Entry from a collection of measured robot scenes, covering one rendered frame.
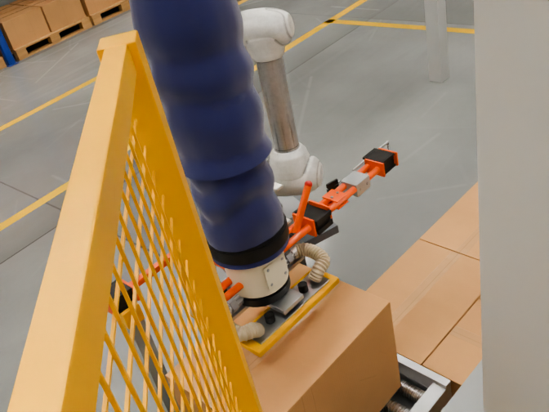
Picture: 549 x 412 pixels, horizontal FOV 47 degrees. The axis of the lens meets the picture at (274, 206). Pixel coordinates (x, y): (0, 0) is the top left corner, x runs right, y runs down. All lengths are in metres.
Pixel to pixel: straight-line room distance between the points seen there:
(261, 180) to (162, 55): 0.38
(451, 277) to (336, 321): 0.83
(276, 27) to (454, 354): 1.31
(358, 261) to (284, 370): 1.85
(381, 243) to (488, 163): 3.30
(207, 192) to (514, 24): 1.19
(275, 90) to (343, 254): 1.56
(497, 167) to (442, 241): 2.40
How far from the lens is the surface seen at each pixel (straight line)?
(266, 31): 2.28
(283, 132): 2.44
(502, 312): 0.53
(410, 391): 2.27
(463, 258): 2.75
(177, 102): 1.40
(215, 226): 1.58
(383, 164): 2.04
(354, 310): 1.98
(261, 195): 1.54
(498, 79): 0.41
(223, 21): 1.35
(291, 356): 1.89
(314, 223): 1.83
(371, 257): 3.64
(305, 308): 1.75
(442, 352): 2.38
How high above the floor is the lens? 2.32
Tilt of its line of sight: 33 degrees down
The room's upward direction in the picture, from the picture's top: 14 degrees counter-clockwise
